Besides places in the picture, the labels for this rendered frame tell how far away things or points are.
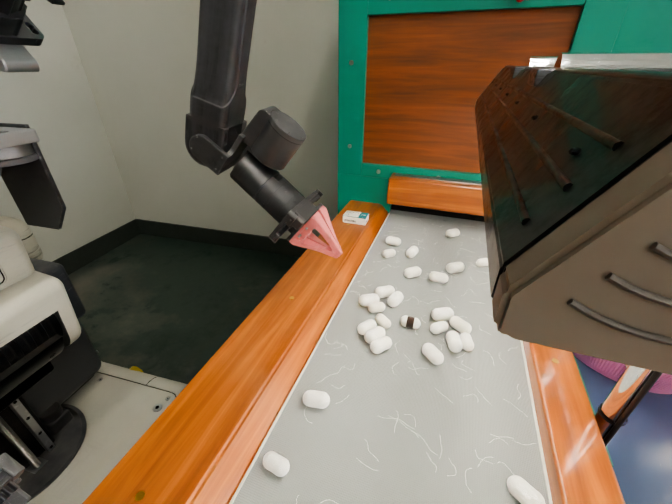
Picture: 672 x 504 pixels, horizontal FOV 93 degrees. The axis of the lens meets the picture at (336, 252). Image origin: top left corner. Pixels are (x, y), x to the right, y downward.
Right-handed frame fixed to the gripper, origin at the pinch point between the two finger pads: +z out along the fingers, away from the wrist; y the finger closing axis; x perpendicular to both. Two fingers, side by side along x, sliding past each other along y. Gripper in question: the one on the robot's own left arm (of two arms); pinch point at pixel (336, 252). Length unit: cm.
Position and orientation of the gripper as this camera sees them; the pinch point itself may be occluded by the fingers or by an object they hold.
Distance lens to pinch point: 50.9
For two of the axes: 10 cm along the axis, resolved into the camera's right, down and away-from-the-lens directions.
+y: 3.4, -4.8, 8.1
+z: 7.2, 6.9, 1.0
